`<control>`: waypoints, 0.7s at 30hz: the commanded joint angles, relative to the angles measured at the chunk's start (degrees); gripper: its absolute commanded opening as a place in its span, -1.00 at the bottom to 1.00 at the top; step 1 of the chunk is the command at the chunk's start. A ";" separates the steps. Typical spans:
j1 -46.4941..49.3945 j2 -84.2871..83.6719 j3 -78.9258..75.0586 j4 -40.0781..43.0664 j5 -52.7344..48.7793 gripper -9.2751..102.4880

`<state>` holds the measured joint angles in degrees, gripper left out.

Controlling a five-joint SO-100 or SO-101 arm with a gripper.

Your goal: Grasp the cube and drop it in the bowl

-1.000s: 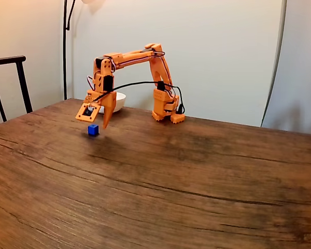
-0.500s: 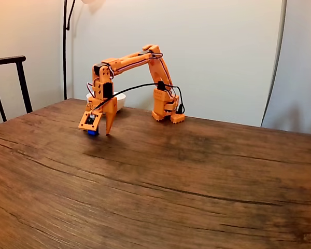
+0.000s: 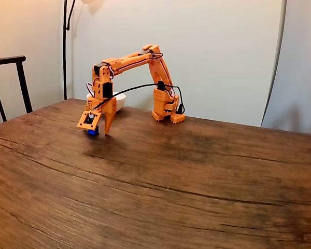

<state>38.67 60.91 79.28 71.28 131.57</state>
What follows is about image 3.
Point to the black floor lamp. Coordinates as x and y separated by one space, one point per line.
64 52

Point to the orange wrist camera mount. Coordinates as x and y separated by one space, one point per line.
89 119

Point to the black power plug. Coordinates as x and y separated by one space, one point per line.
181 109

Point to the small blue cube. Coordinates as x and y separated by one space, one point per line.
93 132

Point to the white ceramic bowl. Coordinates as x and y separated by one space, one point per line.
120 101

